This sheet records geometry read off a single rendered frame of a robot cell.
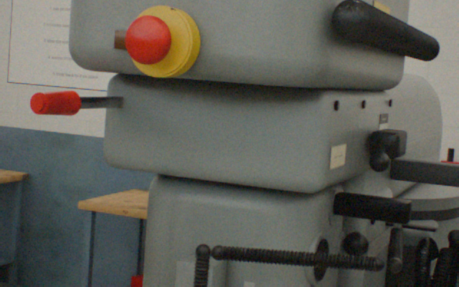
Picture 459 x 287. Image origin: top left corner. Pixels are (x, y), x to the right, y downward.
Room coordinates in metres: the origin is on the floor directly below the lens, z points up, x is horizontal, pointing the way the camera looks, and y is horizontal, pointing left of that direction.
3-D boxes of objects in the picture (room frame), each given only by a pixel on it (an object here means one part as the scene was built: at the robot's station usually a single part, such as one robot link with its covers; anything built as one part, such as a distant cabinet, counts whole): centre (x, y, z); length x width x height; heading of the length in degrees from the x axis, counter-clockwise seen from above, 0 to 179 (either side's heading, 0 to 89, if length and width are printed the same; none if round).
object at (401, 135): (0.91, -0.17, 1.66); 0.12 x 0.04 x 0.04; 159
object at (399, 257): (0.78, -0.17, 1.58); 0.17 x 0.01 x 0.01; 168
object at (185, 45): (0.69, 0.06, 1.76); 0.06 x 0.02 x 0.06; 69
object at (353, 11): (0.88, -0.17, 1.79); 0.45 x 0.04 x 0.04; 159
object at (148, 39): (0.67, 0.07, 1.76); 0.04 x 0.03 x 0.04; 69
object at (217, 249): (0.70, -0.07, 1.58); 0.17 x 0.01 x 0.01; 90
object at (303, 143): (0.94, -0.04, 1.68); 0.34 x 0.24 x 0.10; 159
